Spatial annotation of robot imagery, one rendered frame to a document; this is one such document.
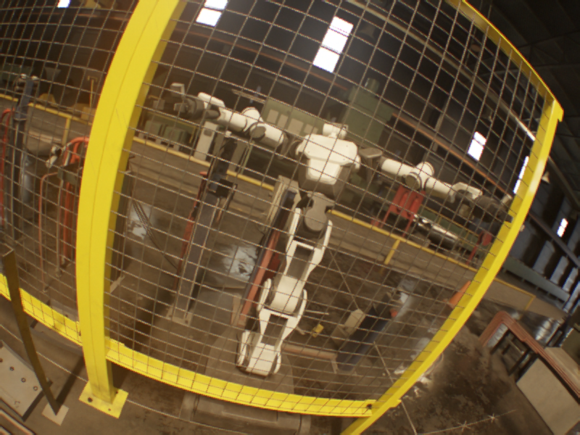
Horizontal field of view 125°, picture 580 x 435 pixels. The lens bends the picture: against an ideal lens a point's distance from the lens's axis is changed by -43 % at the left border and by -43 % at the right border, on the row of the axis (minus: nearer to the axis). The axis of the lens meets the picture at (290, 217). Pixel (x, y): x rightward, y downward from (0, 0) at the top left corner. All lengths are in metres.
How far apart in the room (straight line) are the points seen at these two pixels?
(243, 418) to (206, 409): 0.16
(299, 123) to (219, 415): 6.12
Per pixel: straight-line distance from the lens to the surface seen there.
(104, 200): 0.68
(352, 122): 9.29
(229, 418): 1.24
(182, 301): 1.69
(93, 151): 0.68
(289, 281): 1.13
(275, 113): 6.51
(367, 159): 1.27
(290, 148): 1.32
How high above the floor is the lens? 1.25
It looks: 15 degrees down
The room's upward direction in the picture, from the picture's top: 23 degrees clockwise
